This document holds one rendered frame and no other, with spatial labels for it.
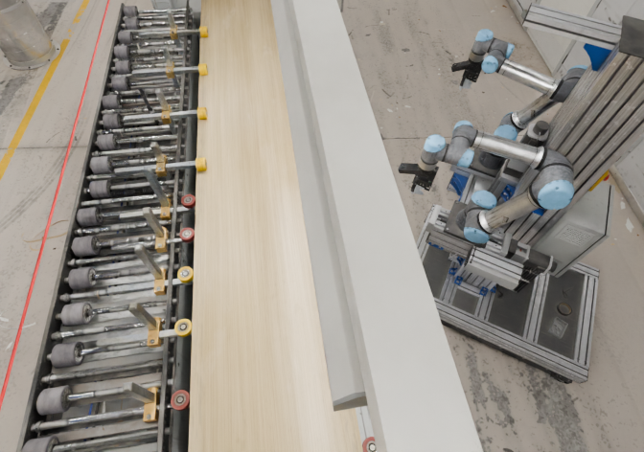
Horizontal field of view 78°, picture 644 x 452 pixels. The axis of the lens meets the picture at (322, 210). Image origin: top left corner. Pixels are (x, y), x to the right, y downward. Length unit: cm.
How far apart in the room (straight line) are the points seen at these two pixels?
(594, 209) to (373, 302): 204
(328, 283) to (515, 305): 268
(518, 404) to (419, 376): 279
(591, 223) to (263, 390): 172
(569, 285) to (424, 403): 304
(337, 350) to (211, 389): 155
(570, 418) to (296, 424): 195
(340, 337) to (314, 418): 148
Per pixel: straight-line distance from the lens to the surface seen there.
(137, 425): 220
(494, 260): 227
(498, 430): 304
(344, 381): 44
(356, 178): 43
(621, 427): 343
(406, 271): 38
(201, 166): 248
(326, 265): 47
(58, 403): 225
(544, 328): 312
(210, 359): 200
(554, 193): 172
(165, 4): 439
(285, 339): 197
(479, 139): 176
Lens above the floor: 279
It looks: 56 degrees down
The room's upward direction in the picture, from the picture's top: 3 degrees clockwise
